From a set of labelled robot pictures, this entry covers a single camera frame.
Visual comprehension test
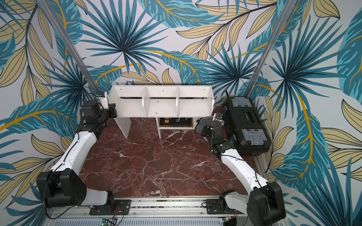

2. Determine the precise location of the grey cleaning cloth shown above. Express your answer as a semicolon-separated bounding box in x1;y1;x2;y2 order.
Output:
195;116;214;135

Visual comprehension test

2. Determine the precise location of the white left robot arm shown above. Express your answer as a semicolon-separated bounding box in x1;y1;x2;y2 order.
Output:
36;97;131;216

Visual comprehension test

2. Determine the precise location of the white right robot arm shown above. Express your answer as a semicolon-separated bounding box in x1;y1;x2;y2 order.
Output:
195;116;287;226

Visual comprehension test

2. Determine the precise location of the white wooden bookshelf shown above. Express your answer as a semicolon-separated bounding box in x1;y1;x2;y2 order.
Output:
107;85;215;137

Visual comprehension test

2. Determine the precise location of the black yellow tool tray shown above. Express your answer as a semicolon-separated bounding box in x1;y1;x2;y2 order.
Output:
159;118;193;128

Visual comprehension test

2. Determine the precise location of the black plastic toolbox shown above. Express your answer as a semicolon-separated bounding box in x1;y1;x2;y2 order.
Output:
222;97;272;156

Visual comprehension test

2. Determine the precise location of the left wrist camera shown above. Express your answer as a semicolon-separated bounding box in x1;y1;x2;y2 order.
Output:
96;91;109;109

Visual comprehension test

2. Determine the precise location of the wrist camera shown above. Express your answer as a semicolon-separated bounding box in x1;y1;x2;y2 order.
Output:
96;91;109;109
212;113;224;125

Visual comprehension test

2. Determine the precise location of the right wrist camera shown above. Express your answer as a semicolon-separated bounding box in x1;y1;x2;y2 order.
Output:
212;113;224;125

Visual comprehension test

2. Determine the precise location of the left aluminium corner post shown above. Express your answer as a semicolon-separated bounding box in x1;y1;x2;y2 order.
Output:
38;0;99;92

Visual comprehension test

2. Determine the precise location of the aluminium corner post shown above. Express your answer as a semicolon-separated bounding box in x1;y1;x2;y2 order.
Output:
38;0;99;92
243;0;297;98

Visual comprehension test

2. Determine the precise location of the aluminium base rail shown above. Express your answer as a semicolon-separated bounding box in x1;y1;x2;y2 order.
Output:
42;196;289;226

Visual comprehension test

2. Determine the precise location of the right aluminium corner post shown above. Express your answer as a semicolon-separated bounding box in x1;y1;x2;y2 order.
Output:
243;0;297;98

